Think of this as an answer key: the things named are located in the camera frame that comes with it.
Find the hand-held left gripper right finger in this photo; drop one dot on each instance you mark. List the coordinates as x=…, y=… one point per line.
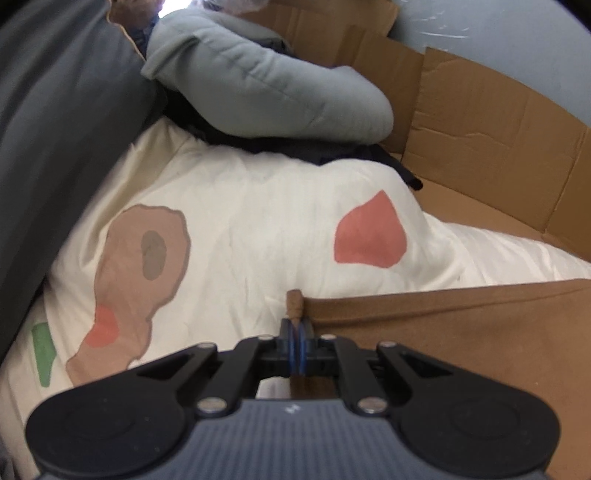
x=302, y=355

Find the cream printed bedsheet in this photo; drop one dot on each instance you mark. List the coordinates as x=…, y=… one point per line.
x=258, y=221

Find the dark grey pillow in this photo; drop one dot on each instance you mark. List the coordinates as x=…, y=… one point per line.
x=55, y=115

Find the brown printed t-shirt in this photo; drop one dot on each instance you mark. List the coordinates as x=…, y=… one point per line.
x=485, y=346

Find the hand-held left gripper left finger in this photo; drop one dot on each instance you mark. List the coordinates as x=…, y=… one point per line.
x=290, y=355

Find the grey neck pillow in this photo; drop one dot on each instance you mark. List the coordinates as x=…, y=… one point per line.
x=268, y=87

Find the flattened cardboard sheet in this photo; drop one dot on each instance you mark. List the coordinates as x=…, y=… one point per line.
x=485, y=138

